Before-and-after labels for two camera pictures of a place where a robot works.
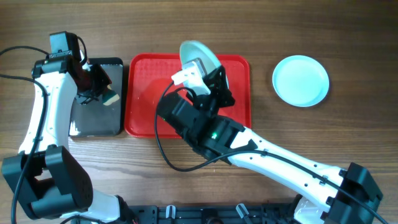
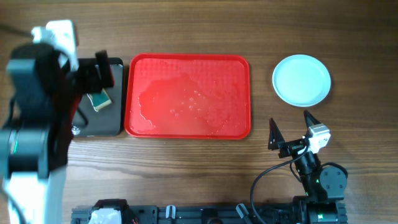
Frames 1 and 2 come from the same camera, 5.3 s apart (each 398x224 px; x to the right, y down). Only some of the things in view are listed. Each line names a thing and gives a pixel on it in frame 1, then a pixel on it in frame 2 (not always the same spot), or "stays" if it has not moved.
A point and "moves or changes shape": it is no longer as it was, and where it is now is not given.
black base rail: [219, 214] stays
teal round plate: [189, 51] → [301, 80]
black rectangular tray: [94, 118] stays
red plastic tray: [148, 77] stays
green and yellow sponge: [109, 96] moves or changes shape
